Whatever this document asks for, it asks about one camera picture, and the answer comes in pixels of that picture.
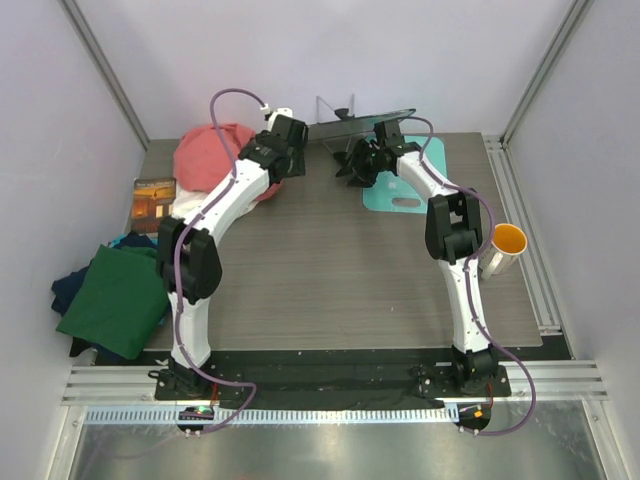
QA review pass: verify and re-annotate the white t shirt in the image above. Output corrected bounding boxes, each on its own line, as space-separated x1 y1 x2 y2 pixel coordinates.
171 188 206 218

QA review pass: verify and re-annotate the teal t shirt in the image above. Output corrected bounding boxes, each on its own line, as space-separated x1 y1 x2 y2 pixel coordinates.
108 234 127 248

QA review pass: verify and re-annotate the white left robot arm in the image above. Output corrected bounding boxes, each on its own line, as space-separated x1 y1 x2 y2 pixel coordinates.
157 108 308 399

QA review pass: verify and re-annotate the red t shirt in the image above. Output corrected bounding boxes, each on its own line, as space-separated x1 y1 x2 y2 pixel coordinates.
173 123 281 201

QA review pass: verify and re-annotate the navy blue t shirt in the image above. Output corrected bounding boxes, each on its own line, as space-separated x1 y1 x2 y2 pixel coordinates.
51 231 157 317

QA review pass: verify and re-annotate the white mug orange inside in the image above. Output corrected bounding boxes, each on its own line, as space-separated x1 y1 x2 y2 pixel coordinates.
479 223 528 280

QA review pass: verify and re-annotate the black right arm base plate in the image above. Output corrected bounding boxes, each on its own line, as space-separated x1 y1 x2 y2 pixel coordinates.
409 362 512 400

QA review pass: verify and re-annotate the teal cutting board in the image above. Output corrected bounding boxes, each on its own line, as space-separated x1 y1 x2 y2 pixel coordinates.
361 133 448 214

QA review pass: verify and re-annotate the aluminium right corner post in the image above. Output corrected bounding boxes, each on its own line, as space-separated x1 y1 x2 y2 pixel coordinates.
500 0 594 149

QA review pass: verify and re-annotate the white perforated cable rail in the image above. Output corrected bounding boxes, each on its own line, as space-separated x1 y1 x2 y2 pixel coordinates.
84 404 459 426

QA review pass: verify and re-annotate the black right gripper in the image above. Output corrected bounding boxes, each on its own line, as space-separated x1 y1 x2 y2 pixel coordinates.
337 138 383 188

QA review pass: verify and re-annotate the white dry erase board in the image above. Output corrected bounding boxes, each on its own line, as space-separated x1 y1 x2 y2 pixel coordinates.
308 108 416 142

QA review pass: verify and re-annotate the aluminium left corner post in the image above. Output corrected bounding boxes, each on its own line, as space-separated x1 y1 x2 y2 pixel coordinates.
58 0 150 151

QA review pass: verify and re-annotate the metal wire board stand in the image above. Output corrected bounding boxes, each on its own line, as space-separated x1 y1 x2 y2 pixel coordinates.
311 93 355 155

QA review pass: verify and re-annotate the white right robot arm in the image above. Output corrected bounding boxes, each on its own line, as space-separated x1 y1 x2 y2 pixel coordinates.
333 120 499 396

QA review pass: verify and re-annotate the green t shirt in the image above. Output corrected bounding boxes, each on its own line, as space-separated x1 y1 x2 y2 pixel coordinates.
56 246 169 360

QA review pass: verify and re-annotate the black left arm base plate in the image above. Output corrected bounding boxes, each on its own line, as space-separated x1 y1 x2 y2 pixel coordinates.
148 358 251 401

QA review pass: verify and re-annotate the orange cover book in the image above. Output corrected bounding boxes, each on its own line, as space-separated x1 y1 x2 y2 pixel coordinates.
130 177 176 234

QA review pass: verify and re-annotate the aluminium corner post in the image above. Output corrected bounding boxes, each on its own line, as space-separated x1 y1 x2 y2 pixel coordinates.
58 0 150 151
500 0 594 149

